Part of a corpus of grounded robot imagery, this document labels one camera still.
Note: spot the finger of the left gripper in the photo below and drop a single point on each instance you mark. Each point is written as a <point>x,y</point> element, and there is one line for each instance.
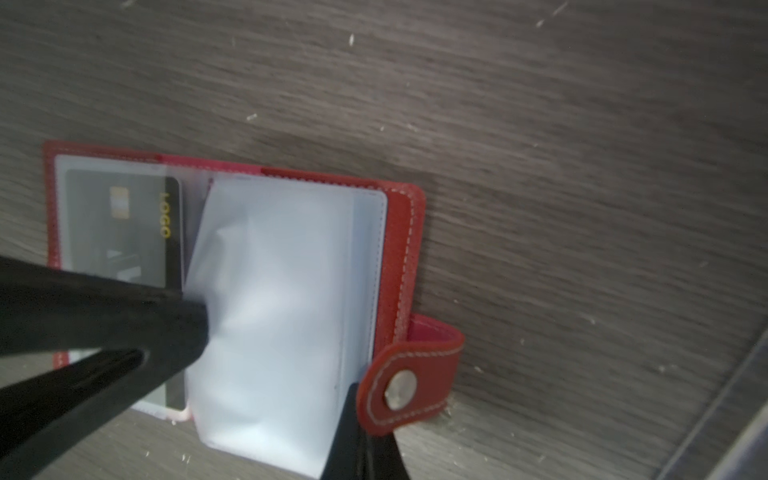
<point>138,337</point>

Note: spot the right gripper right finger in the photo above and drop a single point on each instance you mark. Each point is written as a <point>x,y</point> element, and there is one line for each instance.
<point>383,459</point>

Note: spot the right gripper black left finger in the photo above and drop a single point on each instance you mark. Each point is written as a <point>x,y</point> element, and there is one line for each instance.
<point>347,455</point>

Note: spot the black vip card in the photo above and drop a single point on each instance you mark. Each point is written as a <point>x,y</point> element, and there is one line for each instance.
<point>123,226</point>

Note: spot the red leather card holder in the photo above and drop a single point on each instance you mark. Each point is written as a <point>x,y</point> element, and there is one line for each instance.
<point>308,279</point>

